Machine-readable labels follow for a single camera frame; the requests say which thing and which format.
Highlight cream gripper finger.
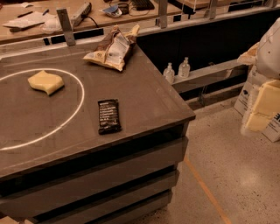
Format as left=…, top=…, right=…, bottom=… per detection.
left=253, top=80, right=280, bottom=117
left=245, top=114, right=271, bottom=131

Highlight white papers on desk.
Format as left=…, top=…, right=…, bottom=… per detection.
left=3, top=11, right=55, bottom=28

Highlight brown chip bag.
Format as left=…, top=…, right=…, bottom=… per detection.
left=83, top=24, right=140, bottom=72

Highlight grey power strip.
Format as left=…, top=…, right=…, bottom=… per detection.
left=71, top=2, right=92, bottom=27

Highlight clear sanitizer bottle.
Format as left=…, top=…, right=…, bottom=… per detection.
left=178, top=57, right=190, bottom=78
left=164, top=62, right=175, bottom=84

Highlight clear sanitizer bottle right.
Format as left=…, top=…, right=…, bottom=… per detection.
left=178, top=57, right=190, bottom=78

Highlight black snack bar wrapper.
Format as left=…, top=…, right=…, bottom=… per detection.
left=98, top=99, right=122, bottom=135

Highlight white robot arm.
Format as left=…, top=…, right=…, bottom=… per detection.
left=237, top=17, right=280, bottom=135

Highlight black keyboard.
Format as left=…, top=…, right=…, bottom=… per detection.
left=131, top=0, right=155, bottom=11

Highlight blue white mask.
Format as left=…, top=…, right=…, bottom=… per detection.
left=102, top=4, right=123, bottom=18

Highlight grey drawer cabinet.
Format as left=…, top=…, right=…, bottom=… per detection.
left=0, top=123, right=187, bottom=224

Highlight white corovan cardboard box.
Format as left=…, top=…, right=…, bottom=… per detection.
left=234, top=66, right=280, bottom=142

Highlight clear sanitizer bottle left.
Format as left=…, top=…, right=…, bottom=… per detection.
left=164, top=62, right=175, bottom=84

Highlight metal railing post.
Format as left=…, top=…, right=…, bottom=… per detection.
left=158, top=0, right=168, bottom=28

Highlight grey metal bracket post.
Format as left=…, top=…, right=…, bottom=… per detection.
left=56, top=8, right=75, bottom=46

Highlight yellow sponge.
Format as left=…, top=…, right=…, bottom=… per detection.
left=28, top=71, right=64, bottom=95

